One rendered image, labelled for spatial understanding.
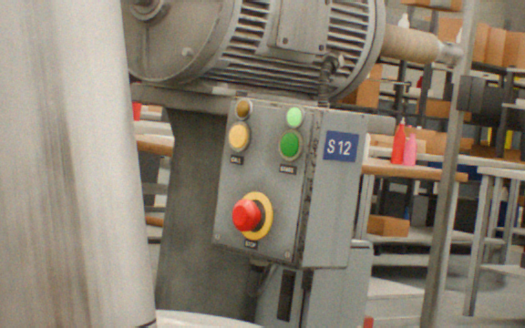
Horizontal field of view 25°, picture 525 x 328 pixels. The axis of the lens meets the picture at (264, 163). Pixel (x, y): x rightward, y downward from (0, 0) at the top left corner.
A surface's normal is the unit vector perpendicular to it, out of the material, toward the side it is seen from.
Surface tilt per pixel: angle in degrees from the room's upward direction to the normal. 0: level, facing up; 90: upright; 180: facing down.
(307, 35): 90
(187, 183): 90
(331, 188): 90
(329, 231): 90
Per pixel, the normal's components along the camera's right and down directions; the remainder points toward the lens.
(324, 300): 0.71, 0.13
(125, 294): 0.78, -0.08
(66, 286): 0.31, -0.03
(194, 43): -0.37, 0.28
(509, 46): -0.69, -0.05
